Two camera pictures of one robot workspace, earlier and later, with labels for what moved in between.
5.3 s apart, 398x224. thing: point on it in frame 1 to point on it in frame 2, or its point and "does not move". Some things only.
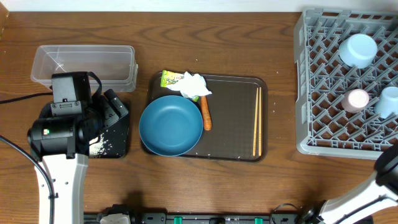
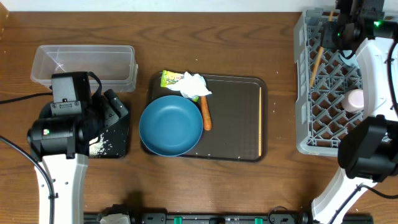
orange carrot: x=207 y=114 does not move
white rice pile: x=96 y=149 does not move
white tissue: x=191 y=86 does not move
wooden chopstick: x=254 y=142 to x=319 y=59
